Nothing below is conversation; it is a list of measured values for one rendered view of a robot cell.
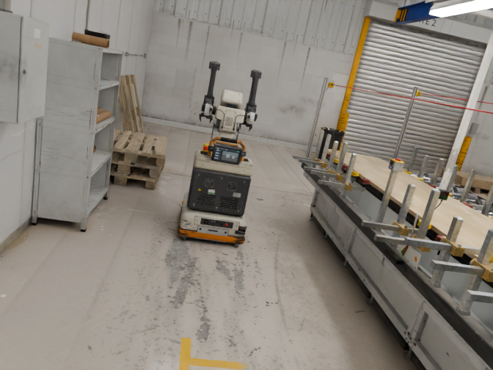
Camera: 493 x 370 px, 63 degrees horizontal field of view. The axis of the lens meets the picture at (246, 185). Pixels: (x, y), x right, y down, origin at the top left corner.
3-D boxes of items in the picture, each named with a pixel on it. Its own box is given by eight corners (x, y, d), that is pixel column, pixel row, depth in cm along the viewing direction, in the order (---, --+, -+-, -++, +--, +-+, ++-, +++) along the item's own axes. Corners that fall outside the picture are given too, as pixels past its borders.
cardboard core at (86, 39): (72, 31, 352) (107, 39, 357) (75, 31, 360) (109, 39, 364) (71, 41, 354) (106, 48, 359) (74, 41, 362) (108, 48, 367)
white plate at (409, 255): (415, 271, 233) (421, 255, 230) (395, 250, 258) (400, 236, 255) (417, 271, 233) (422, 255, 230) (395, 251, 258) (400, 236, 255)
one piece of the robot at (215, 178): (241, 230, 383) (259, 144, 360) (183, 221, 374) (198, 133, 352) (238, 216, 414) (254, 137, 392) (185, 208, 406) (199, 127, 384)
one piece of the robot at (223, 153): (243, 170, 368) (248, 150, 354) (204, 164, 363) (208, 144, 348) (242, 162, 377) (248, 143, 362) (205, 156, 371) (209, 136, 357)
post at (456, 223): (428, 299, 219) (458, 217, 206) (425, 295, 223) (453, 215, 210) (434, 299, 220) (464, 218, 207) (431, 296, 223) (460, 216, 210)
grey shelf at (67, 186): (31, 225, 345) (41, 36, 304) (64, 192, 431) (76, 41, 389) (84, 232, 352) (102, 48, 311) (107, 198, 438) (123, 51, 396)
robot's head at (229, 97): (242, 104, 387) (243, 92, 394) (221, 100, 384) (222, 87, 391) (239, 113, 400) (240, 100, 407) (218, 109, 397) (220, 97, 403)
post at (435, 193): (409, 265, 241) (435, 189, 228) (407, 262, 244) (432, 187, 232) (415, 266, 242) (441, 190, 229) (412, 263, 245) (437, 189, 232)
